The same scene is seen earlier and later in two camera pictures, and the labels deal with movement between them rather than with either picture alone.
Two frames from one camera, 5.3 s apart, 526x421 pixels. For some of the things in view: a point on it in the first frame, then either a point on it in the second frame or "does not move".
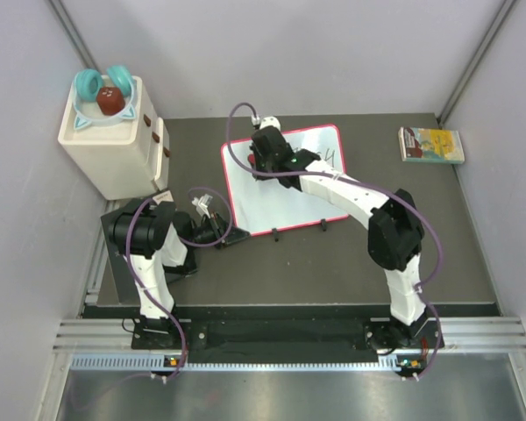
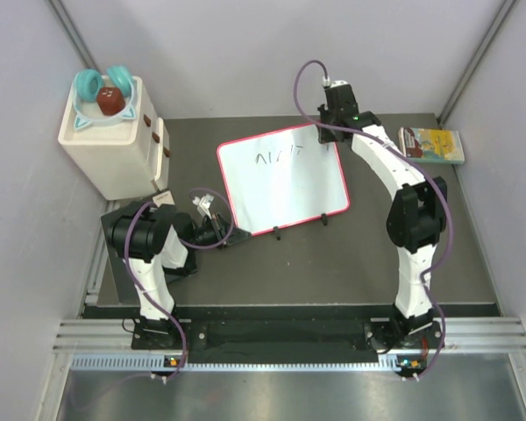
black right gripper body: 262,165 → 325,117
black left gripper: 219,229 does not move
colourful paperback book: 431,146 does not move
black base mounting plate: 285,338 does not move
